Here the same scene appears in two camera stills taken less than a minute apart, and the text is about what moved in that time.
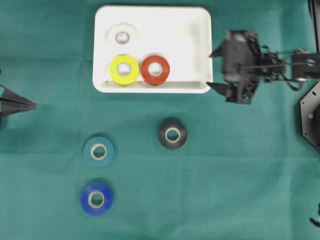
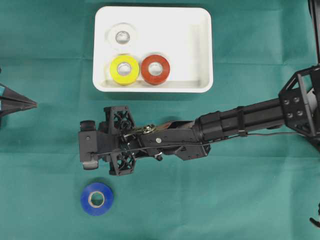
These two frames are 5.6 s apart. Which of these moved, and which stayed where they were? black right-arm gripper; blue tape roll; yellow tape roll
Moved: black right-arm gripper
Stayed: blue tape roll; yellow tape roll
